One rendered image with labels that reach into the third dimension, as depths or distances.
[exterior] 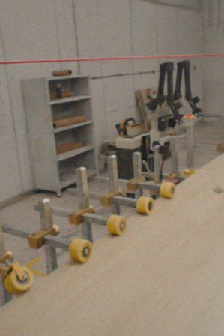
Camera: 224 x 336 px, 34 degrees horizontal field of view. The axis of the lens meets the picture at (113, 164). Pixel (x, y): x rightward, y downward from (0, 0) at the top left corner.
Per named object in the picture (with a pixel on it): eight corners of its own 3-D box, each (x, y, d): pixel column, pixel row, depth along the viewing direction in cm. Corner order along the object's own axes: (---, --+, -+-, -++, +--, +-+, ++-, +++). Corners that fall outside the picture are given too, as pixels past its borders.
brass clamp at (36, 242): (28, 247, 149) (25, 235, 147) (50, 233, 159) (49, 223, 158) (38, 250, 145) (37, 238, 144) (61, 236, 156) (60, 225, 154)
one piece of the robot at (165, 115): (154, 131, 407) (153, 112, 401) (165, 127, 428) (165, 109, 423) (167, 132, 398) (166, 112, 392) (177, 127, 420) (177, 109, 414)
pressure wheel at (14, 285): (12, 299, 121) (-1, 279, 122) (30, 287, 127) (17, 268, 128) (20, 293, 117) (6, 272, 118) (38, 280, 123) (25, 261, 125)
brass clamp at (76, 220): (67, 223, 168) (67, 213, 167) (86, 213, 179) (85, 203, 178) (78, 226, 165) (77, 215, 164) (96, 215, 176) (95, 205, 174)
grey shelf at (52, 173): (35, 193, 506) (20, 79, 467) (76, 175, 577) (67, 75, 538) (59, 197, 481) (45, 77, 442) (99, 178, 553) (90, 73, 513)
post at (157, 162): (156, 217, 240) (153, 145, 228) (159, 215, 243) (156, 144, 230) (161, 217, 238) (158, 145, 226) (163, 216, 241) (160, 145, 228)
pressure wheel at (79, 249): (84, 245, 145) (74, 262, 140) (76, 233, 140) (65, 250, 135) (96, 248, 141) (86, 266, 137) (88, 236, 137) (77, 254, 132)
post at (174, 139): (172, 202, 259) (170, 136, 247) (174, 201, 262) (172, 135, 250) (177, 203, 257) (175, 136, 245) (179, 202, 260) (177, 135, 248)
